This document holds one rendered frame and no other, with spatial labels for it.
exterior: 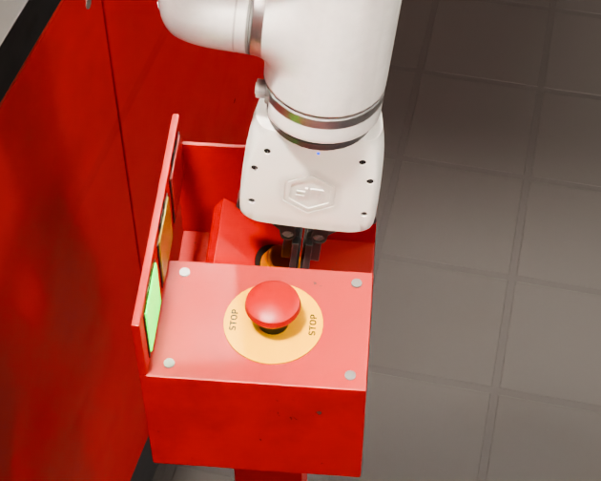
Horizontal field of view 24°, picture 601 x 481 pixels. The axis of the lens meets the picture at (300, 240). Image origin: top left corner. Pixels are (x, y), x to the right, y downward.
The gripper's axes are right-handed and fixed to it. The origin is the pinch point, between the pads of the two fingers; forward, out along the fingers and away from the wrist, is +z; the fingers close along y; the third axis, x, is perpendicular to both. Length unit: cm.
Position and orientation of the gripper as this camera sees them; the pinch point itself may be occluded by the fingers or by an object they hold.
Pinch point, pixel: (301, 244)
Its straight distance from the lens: 108.8
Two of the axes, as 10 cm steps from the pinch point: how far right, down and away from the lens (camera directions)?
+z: -0.9, 6.3, 7.7
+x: 0.8, -7.7, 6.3
